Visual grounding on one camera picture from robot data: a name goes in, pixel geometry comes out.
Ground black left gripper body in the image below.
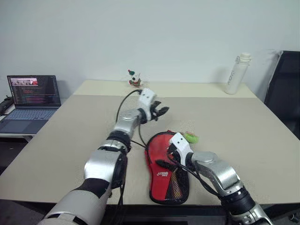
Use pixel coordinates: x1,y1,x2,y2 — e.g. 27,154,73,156
149,103,163,122

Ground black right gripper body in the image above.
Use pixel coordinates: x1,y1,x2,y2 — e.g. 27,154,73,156
166,143,186,168

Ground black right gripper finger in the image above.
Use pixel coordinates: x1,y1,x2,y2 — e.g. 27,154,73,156
156,159,176,166
162,165,180,173

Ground red black mesh paddle case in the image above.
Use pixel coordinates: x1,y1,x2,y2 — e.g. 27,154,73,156
143,131,191,204

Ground green round toy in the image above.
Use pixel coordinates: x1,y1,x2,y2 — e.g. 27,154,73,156
185,131,200,144

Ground white plush dog toy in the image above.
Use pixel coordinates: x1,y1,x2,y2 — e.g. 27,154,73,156
127,68,142,88

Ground white water bottle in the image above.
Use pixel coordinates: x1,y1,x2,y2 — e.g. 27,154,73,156
225,52,253,95

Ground black office chair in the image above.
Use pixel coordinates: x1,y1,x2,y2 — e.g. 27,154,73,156
264,50,300,142

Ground open grey laptop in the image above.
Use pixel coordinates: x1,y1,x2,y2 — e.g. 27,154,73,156
0,75,62,135

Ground black bag beside laptop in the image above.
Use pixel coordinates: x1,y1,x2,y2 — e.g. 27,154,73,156
0,97,13,116

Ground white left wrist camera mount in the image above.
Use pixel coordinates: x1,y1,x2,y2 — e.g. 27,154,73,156
137,88,158,121

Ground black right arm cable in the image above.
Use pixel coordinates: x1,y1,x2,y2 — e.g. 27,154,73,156
174,161,226,200

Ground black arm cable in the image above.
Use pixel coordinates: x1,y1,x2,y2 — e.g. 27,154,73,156
174,161,226,200
116,89,148,207

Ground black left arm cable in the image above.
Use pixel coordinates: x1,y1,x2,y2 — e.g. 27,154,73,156
116,89,148,207

